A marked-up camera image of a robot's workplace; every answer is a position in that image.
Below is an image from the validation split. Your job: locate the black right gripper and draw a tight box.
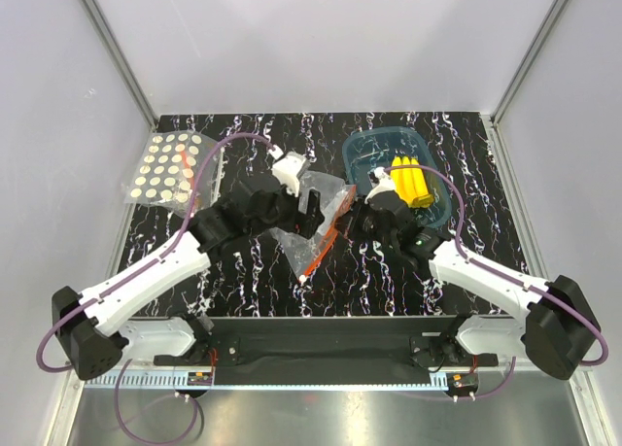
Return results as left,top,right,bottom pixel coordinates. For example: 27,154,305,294
331,194,397,251

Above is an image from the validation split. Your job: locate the clear zip bag orange zipper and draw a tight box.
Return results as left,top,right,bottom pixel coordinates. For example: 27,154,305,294
270,171,356,284

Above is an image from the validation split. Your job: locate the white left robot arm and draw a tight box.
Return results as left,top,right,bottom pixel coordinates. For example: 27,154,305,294
51,185,325,381

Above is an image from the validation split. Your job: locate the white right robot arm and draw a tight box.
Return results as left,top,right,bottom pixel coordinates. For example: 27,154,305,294
336,191,601,380

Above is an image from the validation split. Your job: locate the clear bag with round stickers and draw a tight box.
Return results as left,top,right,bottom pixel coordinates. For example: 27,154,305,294
120,131,226,223

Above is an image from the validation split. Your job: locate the yellow toy banana bunch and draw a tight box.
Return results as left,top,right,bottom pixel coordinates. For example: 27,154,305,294
390,156,433,208

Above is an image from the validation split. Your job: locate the teal transparent plastic container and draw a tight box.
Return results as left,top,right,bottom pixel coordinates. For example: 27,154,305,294
342,126,452,228

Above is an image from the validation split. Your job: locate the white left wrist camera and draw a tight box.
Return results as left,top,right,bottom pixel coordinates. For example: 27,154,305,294
268,145,310,197

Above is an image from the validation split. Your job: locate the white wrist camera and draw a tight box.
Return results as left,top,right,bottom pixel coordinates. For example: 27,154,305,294
363,167,398,204
268,145,310,197

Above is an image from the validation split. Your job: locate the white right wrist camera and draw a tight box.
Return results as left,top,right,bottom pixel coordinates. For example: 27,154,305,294
363,167,398,204

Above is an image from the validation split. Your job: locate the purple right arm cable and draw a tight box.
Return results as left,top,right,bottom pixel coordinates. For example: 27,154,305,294
378,162,610,401

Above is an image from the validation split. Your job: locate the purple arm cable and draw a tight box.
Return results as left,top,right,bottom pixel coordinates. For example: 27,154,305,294
36,132,285,439
378,162,610,401

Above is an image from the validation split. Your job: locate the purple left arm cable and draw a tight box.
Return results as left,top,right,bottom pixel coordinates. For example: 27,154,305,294
36,132,285,439

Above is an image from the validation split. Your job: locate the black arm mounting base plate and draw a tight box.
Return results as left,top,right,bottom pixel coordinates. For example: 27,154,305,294
94,312,555,386

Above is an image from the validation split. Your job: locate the aluminium frame rail front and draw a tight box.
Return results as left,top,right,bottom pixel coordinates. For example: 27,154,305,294
63,332,595,392

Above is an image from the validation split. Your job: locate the left aluminium frame post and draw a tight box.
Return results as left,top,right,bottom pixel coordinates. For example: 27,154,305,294
79,0,159,129

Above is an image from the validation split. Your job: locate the aluminium frame post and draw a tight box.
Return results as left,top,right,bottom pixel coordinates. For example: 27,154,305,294
490,0,571,126
79,0,159,129

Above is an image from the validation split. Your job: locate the right aluminium frame post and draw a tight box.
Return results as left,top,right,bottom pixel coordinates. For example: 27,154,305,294
490,0,571,126

